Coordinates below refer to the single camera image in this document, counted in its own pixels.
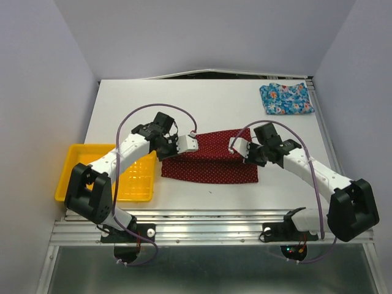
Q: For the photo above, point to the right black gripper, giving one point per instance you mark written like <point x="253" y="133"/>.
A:
<point x="250" y="160"/>

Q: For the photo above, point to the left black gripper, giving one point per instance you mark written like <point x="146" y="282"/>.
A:
<point x="173" y="139"/>

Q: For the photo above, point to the red polka dot skirt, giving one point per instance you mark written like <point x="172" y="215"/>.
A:
<point x="212" y="163"/>

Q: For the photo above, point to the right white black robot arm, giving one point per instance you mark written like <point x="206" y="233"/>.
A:
<point x="351" y="205"/>

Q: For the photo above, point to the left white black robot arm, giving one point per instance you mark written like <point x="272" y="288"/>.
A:
<point x="92" y="190"/>

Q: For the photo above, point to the yellow plastic tray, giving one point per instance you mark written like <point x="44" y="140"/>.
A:
<point x="136" y="184"/>

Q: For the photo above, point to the blue floral folded skirt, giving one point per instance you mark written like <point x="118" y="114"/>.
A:
<point x="280" y="99"/>

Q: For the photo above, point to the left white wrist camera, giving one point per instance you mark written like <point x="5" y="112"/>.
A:
<point x="187" y="143"/>

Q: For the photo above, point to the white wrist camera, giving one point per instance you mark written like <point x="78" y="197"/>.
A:
<point x="240" y="146"/>
<point x="187" y="143"/>

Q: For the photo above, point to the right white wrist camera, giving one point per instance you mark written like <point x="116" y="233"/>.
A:
<point x="240" y="146"/>

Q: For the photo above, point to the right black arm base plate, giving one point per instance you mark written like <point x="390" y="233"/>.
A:
<point x="280" y="232"/>

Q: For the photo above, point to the aluminium frame rail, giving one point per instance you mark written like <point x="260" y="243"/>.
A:
<point x="177" y="228"/>

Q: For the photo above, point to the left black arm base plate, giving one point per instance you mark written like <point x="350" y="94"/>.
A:
<point x="111" y="235"/>

